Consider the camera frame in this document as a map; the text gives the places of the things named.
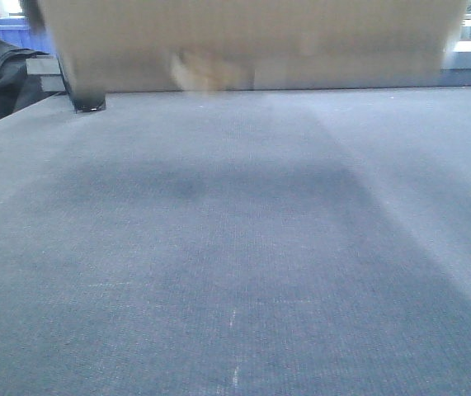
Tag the cardboard box orange printed side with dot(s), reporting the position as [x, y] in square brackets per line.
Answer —
[149, 46]

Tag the blue plastic crate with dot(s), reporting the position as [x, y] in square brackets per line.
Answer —
[16, 31]

